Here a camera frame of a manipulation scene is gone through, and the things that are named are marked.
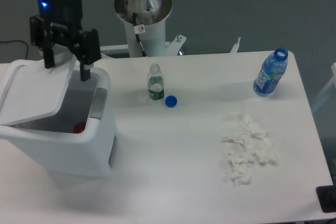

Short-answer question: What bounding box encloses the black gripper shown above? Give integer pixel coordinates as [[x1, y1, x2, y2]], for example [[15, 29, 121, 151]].
[[30, 0, 101, 81]]

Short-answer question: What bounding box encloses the white trash can lid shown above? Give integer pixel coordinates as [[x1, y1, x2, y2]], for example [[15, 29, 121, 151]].
[[1, 57, 76, 126]]

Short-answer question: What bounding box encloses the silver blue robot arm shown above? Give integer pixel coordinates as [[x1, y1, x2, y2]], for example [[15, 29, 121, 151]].
[[30, 0, 172, 81]]

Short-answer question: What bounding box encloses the red object in trash can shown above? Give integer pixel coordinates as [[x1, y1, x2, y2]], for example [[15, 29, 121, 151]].
[[72, 122, 86, 134]]

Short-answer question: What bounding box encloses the white trash can body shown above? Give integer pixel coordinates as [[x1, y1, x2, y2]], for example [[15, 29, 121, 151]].
[[1, 65, 117, 177]]

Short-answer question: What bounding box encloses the blue bottle cap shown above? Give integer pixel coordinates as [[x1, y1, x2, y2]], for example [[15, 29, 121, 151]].
[[165, 95, 177, 108]]

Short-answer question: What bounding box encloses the clear bottle green label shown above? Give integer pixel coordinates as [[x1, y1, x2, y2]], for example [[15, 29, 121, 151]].
[[148, 63, 164, 100]]

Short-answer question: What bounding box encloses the crumpled white tissue pile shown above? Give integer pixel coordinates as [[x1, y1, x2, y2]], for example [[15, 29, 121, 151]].
[[222, 113, 277, 186]]

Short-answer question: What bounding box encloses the blue plastic drink bottle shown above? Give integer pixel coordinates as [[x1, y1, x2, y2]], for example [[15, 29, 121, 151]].
[[253, 47, 288, 97]]

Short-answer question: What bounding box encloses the white furniture at right edge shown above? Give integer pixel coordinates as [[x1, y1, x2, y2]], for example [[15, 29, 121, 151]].
[[310, 62, 335, 114]]

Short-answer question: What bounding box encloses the black device at table edge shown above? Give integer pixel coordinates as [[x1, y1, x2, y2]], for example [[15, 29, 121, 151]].
[[316, 185, 335, 213]]

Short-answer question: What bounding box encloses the black cable on floor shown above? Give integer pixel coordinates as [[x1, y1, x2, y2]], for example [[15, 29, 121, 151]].
[[0, 40, 29, 59]]

